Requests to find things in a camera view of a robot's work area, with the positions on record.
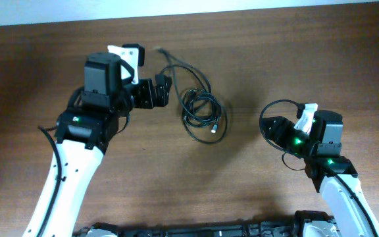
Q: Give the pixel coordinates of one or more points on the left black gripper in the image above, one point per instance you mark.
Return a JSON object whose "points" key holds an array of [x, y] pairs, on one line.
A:
{"points": [[151, 97]]}

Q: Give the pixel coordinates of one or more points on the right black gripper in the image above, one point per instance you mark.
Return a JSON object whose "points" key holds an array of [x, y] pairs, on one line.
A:
{"points": [[280, 130]]}

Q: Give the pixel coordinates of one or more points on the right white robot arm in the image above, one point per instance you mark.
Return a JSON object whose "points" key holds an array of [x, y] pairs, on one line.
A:
{"points": [[316, 139]]}

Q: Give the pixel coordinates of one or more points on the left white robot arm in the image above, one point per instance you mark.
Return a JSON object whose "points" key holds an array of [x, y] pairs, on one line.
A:
{"points": [[83, 133]]}

